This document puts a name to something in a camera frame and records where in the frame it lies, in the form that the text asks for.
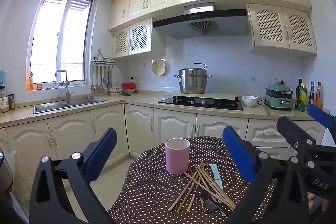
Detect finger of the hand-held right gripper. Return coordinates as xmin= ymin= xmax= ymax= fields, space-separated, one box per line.
xmin=306 ymin=104 xmax=336 ymax=130
xmin=276 ymin=116 xmax=318 ymax=151

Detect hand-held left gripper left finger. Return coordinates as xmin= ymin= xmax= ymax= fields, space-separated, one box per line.
xmin=29 ymin=127 xmax=118 ymax=224

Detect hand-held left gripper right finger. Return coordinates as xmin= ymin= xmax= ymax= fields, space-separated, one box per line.
xmin=223 ymin=126 xmax=310 ymax=224

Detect pile of wooden chopsticks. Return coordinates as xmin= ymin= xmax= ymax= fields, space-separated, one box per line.
xmin=168 ymin=160 xmax=237 ymax=213

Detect pink cup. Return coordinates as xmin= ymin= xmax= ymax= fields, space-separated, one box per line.
xmin=165 ymin=138 xmax=191 ymax=175

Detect red orange sauce bottle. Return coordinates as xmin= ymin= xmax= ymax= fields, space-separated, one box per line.
xmin=315 ymin=82 xmax=323 ymax=109

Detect dark soy sauce bottle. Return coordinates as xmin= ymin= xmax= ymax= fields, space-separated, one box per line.
xmin=308 ymin=81 xmax=315 ymax=106

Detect green bottle yellow cap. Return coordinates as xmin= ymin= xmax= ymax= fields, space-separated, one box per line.
xmin=298 ymin=82 xmax=308 ymax=112

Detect cream base cabinets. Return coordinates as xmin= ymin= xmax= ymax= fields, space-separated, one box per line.
xmin=0 ymin=103 xmax=326 ymax=198

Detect green electric cooker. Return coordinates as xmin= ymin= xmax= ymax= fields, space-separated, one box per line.
xmin=264 ymin=84 xmax=294 ymax=111

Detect metal spoon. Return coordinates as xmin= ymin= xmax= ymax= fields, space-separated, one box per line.
xmin=192 ymin=187 xmax=210 ymax=210
xmin=202 ymin=198 xmax=232 ymax=215

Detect white bowl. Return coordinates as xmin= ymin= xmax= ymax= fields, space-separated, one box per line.
xmin=241 ymin=95 xmax=259 ymax=107

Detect black glass cooktop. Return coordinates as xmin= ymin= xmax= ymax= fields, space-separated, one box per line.
xmin=157 ymin=95 xmax=243 ymax=111

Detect stack of white bowls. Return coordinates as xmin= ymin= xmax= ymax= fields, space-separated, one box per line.
xmin=108 ymin=85 xmax=124 ymax=95

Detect brown polka dot tablecloth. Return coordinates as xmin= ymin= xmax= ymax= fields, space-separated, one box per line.
xmin=108 ymin=135 xmax=279 ymax=224

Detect stainless steel sink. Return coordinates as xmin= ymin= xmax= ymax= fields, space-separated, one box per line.
xmin=33 ymin=97 xmax=108 ymax=114

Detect red casserole dish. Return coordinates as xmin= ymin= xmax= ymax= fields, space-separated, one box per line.
xmin=122 ymin=82 xmax=137 ymax=95

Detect stainless steel steamer pot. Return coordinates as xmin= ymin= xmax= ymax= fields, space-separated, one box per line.
xmin=174 ymin=63 xmax=213 ymax=94

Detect large cream lattice door cabinet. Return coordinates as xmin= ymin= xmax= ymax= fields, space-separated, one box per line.
xmin=247 ymin=3 xmax=318 ymax=56

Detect cream perforated plate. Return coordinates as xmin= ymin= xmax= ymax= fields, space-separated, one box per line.
xmin=151 ymin=59 xmax=167 ymax=76

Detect beige filled jar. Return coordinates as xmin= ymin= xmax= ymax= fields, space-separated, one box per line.
xmin=0 ymin=85 xmax=10 ymax=113

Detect small cream lattice door cabinet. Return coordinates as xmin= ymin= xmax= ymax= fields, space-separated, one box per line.
xmin=112 ymin=18 xmax=153 ymax=59

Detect white framed window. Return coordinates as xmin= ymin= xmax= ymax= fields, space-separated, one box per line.
xmin=26 ymin=0 xmax=94 ymax=92

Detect grey range hood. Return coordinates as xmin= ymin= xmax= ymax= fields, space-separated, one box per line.
xmin=153 ymin=2 xmax=249 ymax=39

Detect light green handled knife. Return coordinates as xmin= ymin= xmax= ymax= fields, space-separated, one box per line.
xmin=209 ymin=163 xmax=225 ymax=205

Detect long-handled metal skimmer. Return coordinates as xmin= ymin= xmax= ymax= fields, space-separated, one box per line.
xmin=104 ymin=66 xmax=112 ymax=88

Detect metal wall utensil rack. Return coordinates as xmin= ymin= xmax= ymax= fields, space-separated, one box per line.
xmin=91 ymin=49 xmax=119 ymax=66

